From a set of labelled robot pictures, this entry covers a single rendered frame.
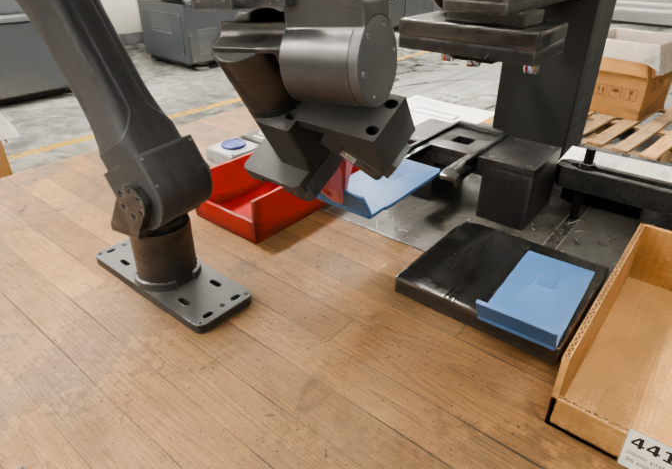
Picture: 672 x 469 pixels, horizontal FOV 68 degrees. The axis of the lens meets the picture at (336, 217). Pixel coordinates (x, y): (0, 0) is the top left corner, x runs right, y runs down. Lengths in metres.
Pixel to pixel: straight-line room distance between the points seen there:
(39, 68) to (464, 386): 4.81
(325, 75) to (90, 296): 0.38
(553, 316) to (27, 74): 4.80
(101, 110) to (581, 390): 0.48
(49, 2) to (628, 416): 0.58
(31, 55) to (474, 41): 4.59
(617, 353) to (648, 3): 9.60
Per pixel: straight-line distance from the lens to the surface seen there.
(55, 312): 0.59
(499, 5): 0.62
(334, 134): 0.36
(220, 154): 0.83
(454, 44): 0.66
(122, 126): 0.49
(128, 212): 0.50
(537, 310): 0.52
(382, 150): 0.35
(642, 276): 0.64
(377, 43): 0.33
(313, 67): 0.33
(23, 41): 5.00
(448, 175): 0.62
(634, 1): 10.09
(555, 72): 0.90
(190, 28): 5.65
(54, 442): 0.46
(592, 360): 0.51
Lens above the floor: 1.23
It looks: 29 degrees down
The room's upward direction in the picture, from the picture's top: straight up
